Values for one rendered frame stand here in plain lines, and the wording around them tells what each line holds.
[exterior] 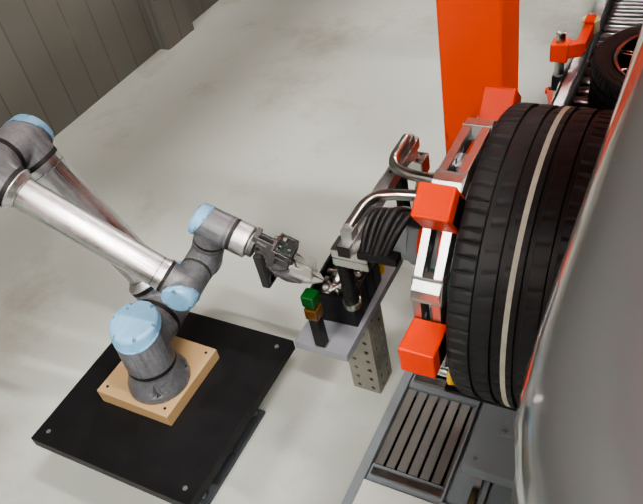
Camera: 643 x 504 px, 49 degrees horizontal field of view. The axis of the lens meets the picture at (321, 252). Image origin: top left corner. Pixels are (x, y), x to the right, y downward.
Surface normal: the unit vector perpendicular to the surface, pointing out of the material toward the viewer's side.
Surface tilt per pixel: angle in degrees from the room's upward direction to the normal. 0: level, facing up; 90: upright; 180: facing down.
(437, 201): 35
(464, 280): 57
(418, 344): 0
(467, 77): 90
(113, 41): 90
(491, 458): 0
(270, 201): 0
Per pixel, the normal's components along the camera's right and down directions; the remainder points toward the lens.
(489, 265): -0.45, 0.05
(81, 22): 0.88, 0.18
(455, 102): -0.44, 0.66
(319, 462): -0.17, -0.73
